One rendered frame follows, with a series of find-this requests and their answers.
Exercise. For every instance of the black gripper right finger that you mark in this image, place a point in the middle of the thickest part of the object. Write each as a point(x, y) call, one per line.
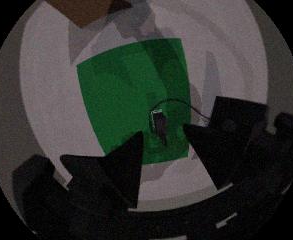
point(221, 151)

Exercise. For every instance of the green circuit board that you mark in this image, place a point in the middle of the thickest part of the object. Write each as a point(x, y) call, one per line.
point(121, 86)

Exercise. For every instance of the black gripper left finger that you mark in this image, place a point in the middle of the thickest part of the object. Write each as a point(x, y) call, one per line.
point(121, 169)

